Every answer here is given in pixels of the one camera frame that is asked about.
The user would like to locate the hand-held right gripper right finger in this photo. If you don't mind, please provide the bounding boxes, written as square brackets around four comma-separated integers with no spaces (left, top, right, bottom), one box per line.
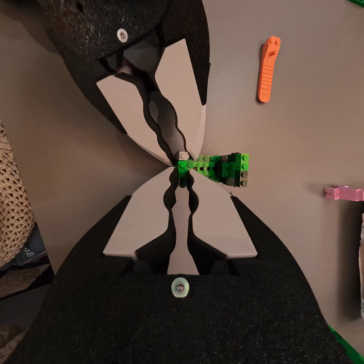
[186,170,258,275]

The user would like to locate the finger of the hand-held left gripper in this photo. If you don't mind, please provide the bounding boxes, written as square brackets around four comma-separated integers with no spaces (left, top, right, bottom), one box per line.
[154,38,206,160]
[96,72,176,166]

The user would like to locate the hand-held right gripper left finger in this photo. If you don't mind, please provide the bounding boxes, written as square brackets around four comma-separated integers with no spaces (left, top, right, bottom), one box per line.
[102,167,178,274]

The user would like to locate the green and grey lego build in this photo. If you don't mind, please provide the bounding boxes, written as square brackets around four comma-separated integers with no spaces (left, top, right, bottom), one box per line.
[176,151,250,189]

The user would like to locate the bright green lego brick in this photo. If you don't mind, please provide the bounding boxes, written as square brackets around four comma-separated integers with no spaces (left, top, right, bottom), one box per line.
[178,160,190,187]

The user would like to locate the pink lego pig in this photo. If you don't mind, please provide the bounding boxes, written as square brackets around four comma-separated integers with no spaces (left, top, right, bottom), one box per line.
[324,185,364,202]

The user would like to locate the large green creeper lego model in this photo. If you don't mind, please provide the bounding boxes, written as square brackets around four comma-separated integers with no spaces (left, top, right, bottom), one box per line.
[327,324,364,364]

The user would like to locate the orange brick separator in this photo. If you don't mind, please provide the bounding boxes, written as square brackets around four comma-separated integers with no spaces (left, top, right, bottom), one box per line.
[257,36,282,103]

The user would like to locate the person's dark trousers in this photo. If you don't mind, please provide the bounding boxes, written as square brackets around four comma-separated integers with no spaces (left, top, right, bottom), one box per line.
[0,222,55,327]

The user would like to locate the person's knitted sweater torso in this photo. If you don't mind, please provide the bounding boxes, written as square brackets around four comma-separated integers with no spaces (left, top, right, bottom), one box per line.
[0,117,54,299]

